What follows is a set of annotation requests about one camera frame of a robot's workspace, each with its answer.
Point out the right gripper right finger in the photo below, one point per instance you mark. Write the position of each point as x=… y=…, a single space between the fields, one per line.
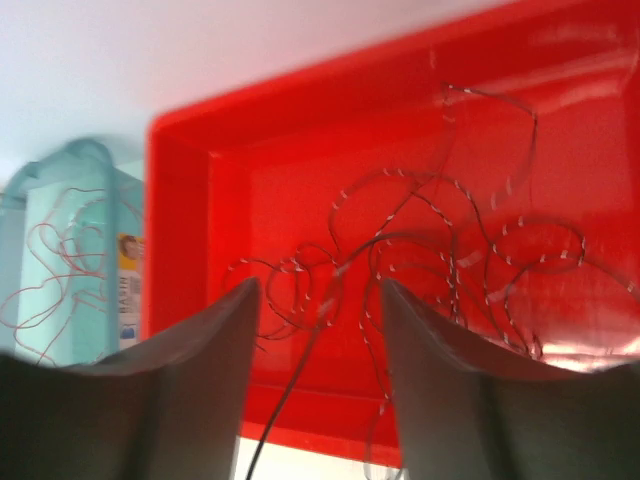
x=466 y=408

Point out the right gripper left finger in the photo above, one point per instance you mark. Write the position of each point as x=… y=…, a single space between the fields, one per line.
x=169 y=407

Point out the teal transparent plastic tub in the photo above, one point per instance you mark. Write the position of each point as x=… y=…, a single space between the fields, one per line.
x=72 y=253

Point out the red plastic tray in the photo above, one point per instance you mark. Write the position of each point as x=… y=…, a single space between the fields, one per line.
x=491 y=165

